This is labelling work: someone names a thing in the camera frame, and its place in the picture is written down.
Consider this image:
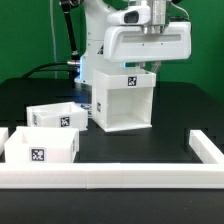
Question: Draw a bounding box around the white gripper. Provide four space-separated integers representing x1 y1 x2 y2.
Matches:
103 22 191 72

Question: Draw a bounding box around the white drawer cabinet box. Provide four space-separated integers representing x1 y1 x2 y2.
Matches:
92 68 156 132

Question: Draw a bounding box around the white drawer front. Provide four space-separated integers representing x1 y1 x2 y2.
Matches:
4 127 79 164

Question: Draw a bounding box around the white drawer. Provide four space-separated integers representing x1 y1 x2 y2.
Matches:
4 127 79 164
26 102 88 131

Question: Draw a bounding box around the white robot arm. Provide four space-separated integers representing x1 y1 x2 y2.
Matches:
75 0 191 86

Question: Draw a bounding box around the white drawer rear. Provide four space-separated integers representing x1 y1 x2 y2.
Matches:
26 102 88 131

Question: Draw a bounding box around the white sheet with markers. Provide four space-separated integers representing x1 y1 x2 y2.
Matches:
77 103 92 117

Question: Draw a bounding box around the white block at left edge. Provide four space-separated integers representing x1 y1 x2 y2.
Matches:
0 127 8 155

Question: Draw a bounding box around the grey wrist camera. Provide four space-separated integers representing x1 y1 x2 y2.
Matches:
107 7 151 25

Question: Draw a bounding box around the black cable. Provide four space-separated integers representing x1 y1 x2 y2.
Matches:
21 61 81 80

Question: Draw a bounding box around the white thin cable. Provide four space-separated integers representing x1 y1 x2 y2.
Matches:
49 0 58 80

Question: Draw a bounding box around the white L-shaped border wall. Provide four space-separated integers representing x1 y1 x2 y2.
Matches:
0 130 224 189

